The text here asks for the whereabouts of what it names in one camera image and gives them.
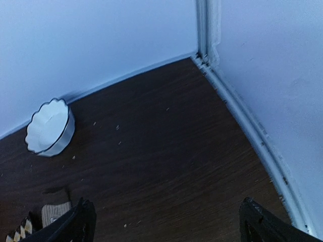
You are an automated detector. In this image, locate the tan ribbed sock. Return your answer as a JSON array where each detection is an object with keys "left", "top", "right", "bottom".
[{"left": 41, "top": 202, "right": 72, "bottom": 227}]

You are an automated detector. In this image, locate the right aluminium corner post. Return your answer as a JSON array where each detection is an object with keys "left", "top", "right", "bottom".
[{"left": 196, "top": 0, "right": 222, "bottom": 68}]

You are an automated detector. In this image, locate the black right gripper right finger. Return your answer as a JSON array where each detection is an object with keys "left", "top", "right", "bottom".
[{"left": 239, "top": 197, "right": 315, "bottom": 242}]

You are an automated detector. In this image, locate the brown argyle patterned sock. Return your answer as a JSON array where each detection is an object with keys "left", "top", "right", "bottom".
[{"left": 5, "top": 212, "right": 42, "bottom": 242}]

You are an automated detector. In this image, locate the white scalloped ceramic bowl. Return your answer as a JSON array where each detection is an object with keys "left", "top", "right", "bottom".
[{"left": 25, "top": 98, "right": 75, "bottom": 157}]

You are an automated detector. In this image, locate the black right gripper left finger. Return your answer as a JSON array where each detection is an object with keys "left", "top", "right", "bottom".
[{"left": 23, "top": 198, "right": 96, "bottom": 242}]

